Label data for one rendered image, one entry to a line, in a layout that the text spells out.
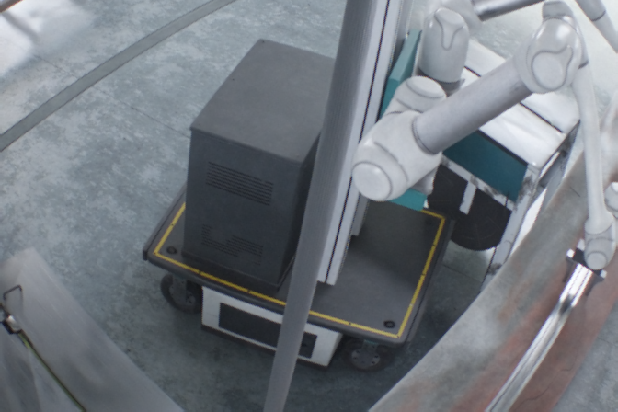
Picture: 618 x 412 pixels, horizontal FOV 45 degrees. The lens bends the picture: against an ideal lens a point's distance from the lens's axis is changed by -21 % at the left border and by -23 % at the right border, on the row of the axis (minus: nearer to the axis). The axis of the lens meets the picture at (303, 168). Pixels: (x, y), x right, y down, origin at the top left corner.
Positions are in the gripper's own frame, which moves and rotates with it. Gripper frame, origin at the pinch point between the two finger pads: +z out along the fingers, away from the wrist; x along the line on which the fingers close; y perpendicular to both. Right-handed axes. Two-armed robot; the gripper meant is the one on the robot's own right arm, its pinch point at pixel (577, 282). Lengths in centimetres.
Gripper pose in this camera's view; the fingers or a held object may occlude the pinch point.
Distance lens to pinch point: 252.1
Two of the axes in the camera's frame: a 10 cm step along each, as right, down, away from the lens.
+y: 5.7, -4.5, 6.9
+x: -8.1, -4.6, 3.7
